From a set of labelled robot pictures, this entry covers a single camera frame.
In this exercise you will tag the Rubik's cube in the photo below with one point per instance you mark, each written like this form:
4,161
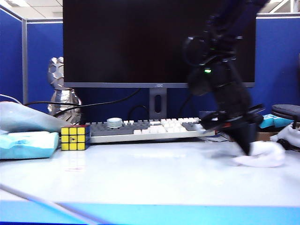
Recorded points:
72,138

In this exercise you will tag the teal and white packet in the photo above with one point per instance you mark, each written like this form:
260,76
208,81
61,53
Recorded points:
272,120

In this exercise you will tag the black computer monitor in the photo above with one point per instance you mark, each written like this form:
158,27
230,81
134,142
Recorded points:
129,47

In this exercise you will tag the white and grey keyboard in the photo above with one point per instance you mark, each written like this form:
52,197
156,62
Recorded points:
152,130

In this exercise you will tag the grey zip pouch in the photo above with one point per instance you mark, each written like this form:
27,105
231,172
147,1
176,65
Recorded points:
287,110

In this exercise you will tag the clear tape roll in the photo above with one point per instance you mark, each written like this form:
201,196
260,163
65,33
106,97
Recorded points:
114,122

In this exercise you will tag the silver faceted figurine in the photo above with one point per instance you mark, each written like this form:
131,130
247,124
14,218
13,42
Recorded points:
56,70

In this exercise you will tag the wide blue office partition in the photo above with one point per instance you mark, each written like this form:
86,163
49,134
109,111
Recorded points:
276,58

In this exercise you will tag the white wet wipe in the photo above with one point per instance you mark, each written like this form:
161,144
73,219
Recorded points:
264,157

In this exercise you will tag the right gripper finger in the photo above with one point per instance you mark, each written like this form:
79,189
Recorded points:
252,133
241,138

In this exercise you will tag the flat brown cardboard box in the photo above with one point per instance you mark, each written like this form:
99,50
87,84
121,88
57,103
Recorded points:
267,136

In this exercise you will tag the light blue wet wipes pack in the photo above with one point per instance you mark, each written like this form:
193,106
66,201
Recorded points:
25,145

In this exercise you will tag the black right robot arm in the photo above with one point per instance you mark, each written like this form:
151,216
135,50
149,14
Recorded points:
225,89

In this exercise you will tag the white cloth bag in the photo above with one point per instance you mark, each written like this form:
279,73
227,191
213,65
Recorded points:
291,133

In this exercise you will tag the narrow blue office partition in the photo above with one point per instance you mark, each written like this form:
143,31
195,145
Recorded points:
10,58

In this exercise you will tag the white leaf-shaped plate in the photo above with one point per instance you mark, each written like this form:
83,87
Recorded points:
23,118

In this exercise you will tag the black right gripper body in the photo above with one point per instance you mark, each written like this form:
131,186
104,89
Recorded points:
229,119

